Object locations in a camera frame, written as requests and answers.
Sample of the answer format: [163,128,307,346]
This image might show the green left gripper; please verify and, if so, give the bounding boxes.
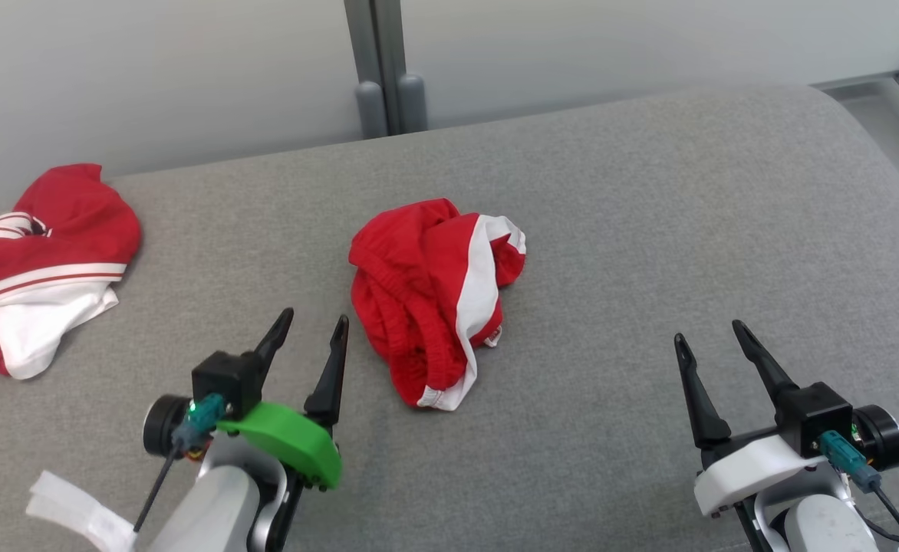
[142,307,350,491]

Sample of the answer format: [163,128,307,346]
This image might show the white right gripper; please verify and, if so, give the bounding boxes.
[673,319,899,519]

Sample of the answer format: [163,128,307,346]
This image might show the red white shorts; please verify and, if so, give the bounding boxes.
[348,198,528,412]

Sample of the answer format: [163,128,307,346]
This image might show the red white basketball jersey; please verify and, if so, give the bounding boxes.
[0,163,143,381]

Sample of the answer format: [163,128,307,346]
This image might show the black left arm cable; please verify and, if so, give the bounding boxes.
[132,394,226,534]

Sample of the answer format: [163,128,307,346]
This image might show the white velcro strap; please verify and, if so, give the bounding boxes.
[25,470,137,552]

